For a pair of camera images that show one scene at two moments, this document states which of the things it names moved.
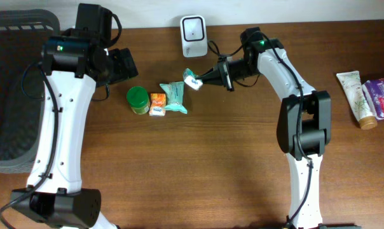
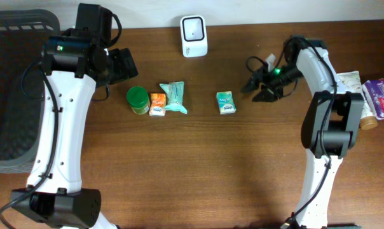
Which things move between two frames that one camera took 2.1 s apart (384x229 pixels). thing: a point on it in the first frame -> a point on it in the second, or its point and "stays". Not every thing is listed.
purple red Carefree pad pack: (381, 95) stays
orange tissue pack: (157, 104) stays
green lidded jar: (138, 99) stays
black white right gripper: (226, 75) -> (265, 81)
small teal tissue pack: (189, 78) -> (226, 102)
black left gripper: (123, 67) stays
